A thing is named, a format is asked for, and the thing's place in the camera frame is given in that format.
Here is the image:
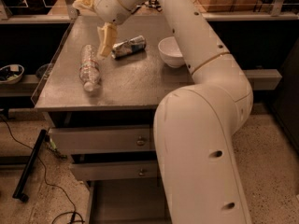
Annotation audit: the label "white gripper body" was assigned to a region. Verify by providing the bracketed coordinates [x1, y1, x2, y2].
[93, 0, 134, 25]

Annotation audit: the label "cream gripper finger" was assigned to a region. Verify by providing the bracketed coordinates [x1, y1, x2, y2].
[97, 22, 118, 58]
[73, 0, 94, 12]

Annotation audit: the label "clear plastic water bottle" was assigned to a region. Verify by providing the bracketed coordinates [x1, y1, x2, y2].
[79, 44, 101, 92]

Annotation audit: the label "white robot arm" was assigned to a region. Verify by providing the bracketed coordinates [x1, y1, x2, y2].
[73, 0, 253, 224]

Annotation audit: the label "grey drawer cabinet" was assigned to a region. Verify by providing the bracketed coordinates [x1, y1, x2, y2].
[31, 14, 200, 224]

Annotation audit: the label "top grey drawer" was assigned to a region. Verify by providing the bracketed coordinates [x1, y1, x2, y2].
[49, 125, 154, 155]

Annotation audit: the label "grey drawer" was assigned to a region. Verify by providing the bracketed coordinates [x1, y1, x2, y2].
[85, 177, 172, 224]
[70, 161, 159, 181]
[49, 125, 154, 155]

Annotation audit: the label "middle grey drawer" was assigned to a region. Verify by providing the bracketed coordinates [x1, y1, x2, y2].
[70, 161, 159, 181]

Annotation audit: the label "bottom grey drawer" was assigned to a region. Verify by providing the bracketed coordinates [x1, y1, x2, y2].
[85, 177, 172, 224]

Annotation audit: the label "crushed silver can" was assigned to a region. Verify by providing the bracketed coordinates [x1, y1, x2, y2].
[111, 35, 147, 59]

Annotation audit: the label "white ceramic bowl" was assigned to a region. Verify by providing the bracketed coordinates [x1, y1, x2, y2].
[158, 36, 185, 68]

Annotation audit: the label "dark round bowl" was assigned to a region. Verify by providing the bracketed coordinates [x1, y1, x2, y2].
[36, 63, 52, 79]

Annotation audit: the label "white bowl with items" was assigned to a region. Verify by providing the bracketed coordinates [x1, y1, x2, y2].
[0, 64, 24, 84]

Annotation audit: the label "black bar on floor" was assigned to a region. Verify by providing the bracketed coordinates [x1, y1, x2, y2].
[12, 130, 47, 203]

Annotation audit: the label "black coiled cables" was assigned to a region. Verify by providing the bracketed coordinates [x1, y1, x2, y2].
[143, 0, 163, 13]

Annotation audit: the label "black floor cable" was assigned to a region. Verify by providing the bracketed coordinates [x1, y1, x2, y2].
[0, 114, 86, 224]

